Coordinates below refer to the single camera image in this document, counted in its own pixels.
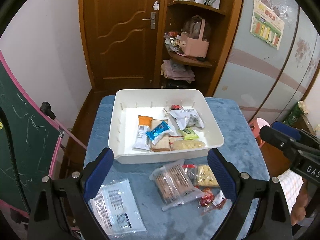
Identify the pink framed green chalkboard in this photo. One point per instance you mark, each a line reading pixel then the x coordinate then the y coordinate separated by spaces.
pixel 20 135

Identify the wooden corner shelf unit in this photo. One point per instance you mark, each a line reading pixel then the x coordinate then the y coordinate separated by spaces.
pixel 225 42

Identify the pink easel leg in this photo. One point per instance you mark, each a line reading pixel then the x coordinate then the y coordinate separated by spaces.
pixel 72 135

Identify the brown wooden door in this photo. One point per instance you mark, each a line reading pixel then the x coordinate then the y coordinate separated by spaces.
pixel 120 30

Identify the black easel knob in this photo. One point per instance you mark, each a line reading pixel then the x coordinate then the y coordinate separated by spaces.
pixel 47 110

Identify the orange and white snack bar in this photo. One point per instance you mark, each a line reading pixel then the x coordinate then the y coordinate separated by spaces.
pixel 142 132

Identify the white plastic storage bin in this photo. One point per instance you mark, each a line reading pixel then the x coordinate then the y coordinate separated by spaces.
pixel 127 120

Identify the pale blue flat packet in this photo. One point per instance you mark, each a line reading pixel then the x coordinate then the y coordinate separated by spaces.
pixel 117 210

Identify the folded pink clothes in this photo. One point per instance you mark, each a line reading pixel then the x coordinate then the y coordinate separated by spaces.
pixel 177 71

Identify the small red candy packet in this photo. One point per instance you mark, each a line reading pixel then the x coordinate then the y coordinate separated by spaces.
pixel 205 198

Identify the pile of shiny wrappers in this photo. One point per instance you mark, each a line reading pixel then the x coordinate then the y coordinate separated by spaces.
pixel 173 41

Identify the yellow puffed snack packet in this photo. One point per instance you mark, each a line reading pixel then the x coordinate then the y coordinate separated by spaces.
pixel 187 145
pixel 205 177

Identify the blue fleece table cover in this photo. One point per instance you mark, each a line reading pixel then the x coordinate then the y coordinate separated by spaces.
pixel 245 150

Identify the person's right hand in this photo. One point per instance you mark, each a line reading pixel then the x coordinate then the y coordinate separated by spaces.
pixel 300 205

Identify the colourful wall poster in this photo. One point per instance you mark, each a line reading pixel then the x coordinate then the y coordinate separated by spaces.
pixel 267 22

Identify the beige cracker packet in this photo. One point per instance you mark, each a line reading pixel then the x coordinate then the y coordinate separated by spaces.
pixel 162 145

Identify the white door hook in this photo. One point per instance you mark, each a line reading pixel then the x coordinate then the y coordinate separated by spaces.
pixel 156 5

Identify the white wrapper packet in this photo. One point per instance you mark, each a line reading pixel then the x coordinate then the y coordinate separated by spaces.
pixel 182 116

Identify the white checked cloth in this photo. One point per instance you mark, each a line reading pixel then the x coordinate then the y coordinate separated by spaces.
pixel 288 190

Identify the small green snack packet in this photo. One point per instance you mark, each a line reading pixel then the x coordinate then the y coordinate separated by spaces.
pixel 188 133

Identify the green printed bag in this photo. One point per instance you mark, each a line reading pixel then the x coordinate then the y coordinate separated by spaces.
pixel 297 113

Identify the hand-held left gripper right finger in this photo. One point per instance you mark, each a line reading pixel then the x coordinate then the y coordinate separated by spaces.
pixel 222 175

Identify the clear brown biscuit packet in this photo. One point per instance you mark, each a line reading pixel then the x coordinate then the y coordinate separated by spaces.
pixel 172 182

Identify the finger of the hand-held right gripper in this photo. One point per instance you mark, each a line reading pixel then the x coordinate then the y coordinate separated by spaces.
pixel 285 128
pixel 277 140

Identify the shiny blue snack packet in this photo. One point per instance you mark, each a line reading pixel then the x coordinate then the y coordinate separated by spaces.
pixel 158 131

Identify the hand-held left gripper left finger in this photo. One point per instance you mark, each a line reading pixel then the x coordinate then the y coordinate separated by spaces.
pixel 98 172

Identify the pink plastic stool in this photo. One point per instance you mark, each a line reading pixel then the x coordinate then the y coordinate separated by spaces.
pixel 258 127

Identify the small white red sachet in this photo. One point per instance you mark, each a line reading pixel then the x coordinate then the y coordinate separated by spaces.
pixel 220 200

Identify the floral sliding wardrobe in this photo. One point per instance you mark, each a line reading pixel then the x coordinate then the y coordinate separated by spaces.
pixel 250 75

